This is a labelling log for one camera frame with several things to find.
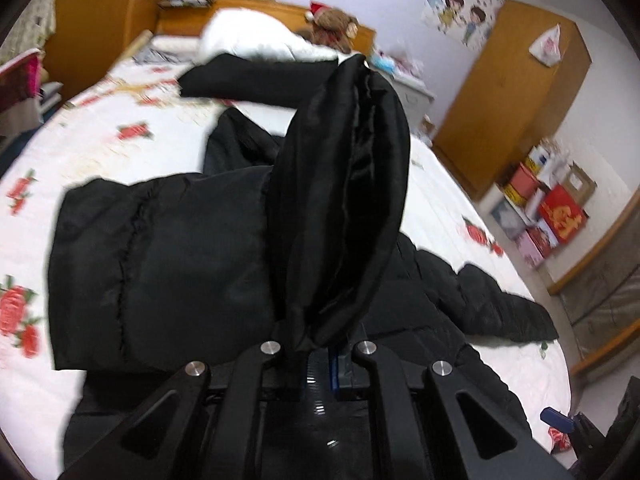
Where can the patterned window curtain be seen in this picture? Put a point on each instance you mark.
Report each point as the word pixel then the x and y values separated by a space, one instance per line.
pixel 36 24

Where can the brown teddy bear santa hat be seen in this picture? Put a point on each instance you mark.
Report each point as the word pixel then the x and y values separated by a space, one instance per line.
pixel 331 27

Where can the white pillow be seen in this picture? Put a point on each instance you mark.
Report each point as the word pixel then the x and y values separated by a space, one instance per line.
pixel 255 35

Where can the grey folded cloth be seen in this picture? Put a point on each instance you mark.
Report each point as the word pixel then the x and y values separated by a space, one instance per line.
pixel 153 55

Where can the wooden wardrobe left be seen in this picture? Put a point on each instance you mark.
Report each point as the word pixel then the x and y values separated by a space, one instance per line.
pixel 90 35

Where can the pink gift box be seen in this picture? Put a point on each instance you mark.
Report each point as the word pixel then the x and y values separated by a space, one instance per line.
pixel 536 243

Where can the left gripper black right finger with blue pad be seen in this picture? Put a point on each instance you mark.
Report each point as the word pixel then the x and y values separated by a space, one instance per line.
pixel 429 422

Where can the wooden door right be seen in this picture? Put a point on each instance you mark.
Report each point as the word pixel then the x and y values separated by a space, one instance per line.
pixel 510 101

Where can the folded black garment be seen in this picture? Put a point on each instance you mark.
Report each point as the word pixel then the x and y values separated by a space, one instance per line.
pixel 230 78

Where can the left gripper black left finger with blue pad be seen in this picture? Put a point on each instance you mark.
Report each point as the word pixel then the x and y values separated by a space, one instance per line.
pixel 201 424

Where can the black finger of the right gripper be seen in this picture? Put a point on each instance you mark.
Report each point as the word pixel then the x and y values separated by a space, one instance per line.
pixel 593 450

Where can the black hooded puffer jacket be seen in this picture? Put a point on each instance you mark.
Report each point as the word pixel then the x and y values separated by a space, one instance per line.
pixel 295 240

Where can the white plastic bag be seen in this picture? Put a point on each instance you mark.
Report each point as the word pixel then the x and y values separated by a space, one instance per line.
pixel 546 48

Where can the white floral bed quilt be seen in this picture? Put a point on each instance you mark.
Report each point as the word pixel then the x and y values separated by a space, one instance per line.
pixel 132 126

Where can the white bedside cabinet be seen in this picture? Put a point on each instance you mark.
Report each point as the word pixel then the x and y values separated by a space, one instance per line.
pixel 416 101

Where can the wooden headboard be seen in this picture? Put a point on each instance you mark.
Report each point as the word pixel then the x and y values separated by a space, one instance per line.
pixel 186 25

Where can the cartoon couple wall sticker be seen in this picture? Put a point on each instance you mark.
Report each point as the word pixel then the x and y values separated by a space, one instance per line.
pixel 469 22

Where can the wooden desk with plaid cloth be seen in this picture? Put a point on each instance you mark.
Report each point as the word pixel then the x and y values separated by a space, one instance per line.
pixel 20 96

